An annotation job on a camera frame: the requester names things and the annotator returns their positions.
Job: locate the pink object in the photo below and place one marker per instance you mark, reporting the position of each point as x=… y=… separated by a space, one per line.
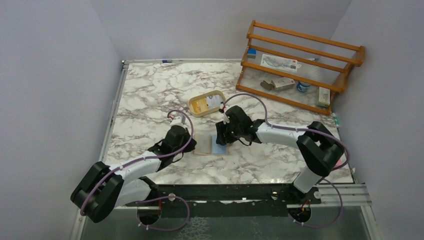
x=338 y=163

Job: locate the green white tube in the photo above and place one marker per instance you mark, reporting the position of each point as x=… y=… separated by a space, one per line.
x=336 y=120

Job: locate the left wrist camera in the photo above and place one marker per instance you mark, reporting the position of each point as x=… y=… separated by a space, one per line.
x=178 y=120

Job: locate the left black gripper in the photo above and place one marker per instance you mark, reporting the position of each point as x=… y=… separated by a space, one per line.
x=189 y=147

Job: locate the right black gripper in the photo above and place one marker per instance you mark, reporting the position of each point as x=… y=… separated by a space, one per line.
x=221 y=130

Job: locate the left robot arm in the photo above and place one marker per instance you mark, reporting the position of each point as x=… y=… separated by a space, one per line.
x=105 y=187

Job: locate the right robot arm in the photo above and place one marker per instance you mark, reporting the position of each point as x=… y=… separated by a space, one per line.
x=318 y=147

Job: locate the brown small object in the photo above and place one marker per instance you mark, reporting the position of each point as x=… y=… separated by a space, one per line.
x=267 y=86

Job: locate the white black card in tray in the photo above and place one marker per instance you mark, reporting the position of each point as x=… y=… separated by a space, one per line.
x=214 y=101

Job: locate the blue white small box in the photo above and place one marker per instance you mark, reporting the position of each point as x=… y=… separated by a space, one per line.
x=251 y=53

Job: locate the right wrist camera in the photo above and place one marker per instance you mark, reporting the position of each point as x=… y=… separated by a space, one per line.
x=225 y=118

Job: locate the beige oval tray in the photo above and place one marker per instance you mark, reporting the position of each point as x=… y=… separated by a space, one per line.
x=203 y=96

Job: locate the wooden shelf rack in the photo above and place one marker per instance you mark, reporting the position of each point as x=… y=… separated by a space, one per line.
x=325 y=63

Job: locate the grey box with red label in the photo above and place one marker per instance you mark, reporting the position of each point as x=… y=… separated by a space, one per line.
x=282 y=83

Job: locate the blue white bottle cap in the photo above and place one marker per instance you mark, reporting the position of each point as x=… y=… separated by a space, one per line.
x=302 y=86

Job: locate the clear packet with red label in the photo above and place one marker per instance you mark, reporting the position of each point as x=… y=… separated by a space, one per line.
x=280 y=63

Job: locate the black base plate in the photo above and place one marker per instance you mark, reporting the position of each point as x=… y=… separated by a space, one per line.
x=213 y=200

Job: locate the orange card in tray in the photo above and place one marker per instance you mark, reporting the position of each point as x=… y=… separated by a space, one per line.
x=199 y=106

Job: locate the green white small box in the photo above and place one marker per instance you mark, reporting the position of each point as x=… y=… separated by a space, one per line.
x=323 y=97

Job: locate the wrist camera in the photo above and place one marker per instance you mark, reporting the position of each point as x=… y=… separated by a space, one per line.
x=178 y=120
x=225 y=118

